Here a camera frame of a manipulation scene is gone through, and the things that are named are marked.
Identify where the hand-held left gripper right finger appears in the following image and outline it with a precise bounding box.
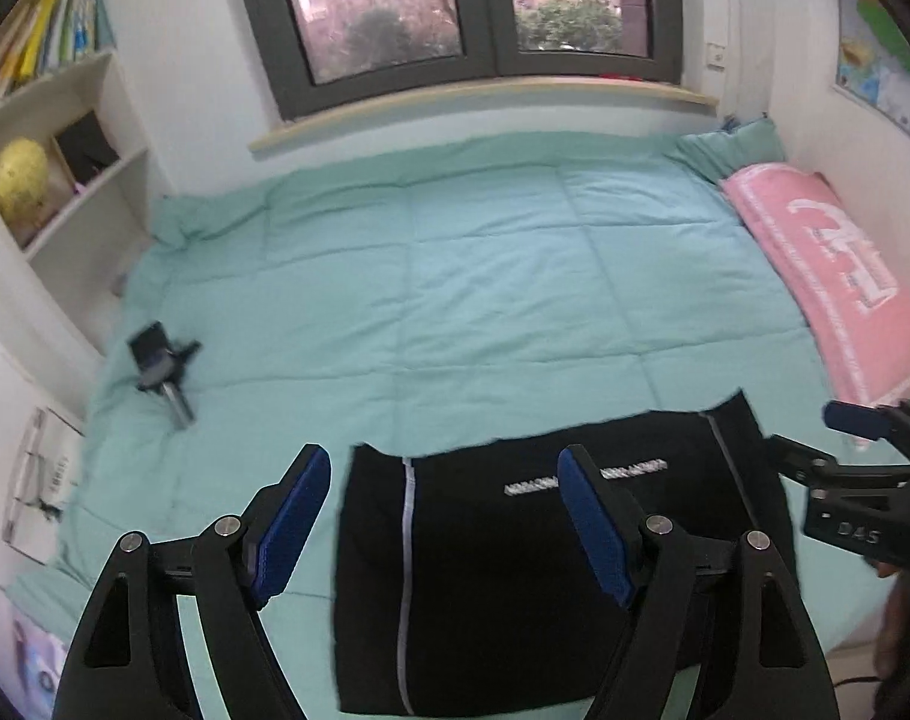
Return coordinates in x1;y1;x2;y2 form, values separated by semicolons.
558;444;839;720

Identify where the black box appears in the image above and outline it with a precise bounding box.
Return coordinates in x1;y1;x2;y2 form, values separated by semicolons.
51;110;121;185

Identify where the white paper bag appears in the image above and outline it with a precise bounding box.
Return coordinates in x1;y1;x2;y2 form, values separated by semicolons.
2;406;86;565

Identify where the pink pillow towel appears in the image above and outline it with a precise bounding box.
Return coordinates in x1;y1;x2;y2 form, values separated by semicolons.
717;163;910;451

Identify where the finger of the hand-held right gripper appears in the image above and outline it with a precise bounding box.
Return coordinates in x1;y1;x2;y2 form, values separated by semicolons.
768;433;840;494
822;400;905;442

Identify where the black jacket with grey piping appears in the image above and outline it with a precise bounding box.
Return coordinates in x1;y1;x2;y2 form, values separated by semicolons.
333;388;801;717

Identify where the dark framed window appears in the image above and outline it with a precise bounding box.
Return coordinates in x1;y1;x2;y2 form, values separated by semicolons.
228;0;685;121

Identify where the row of books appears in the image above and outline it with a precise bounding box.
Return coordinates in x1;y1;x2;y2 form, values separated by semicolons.
0;0;105;112

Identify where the pastel printed bag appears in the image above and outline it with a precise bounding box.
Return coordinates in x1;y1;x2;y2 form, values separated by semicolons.
3;598;70;720

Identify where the white bookshelf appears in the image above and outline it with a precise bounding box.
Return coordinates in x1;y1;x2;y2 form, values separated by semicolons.
0;0;157;437

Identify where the light green quilted bedspread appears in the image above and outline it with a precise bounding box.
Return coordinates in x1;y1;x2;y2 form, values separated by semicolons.
5;127;887;720

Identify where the colourful wall map poster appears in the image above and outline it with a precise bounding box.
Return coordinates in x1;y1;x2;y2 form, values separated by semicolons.
832;0;910;152

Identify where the beige window sill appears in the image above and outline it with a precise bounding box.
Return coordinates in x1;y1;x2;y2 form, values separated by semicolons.
247;79;720;156

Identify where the black phone mount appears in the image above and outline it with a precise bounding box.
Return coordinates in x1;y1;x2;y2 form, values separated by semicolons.
126;320;203;433

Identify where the person's right hand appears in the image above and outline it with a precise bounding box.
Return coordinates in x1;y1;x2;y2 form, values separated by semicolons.
867;556;910;665

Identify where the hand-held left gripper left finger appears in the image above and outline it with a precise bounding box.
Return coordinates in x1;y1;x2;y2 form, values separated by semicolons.
53;444;332;720

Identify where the light green pillow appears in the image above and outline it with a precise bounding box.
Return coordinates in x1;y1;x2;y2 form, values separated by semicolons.
676;116;790;185

